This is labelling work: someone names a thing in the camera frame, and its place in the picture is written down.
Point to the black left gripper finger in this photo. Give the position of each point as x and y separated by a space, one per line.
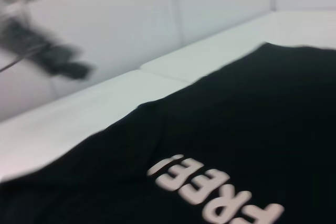
78 70

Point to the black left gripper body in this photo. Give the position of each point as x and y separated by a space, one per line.
44 51

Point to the black shirt with FREE print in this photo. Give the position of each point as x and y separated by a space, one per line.
210 129

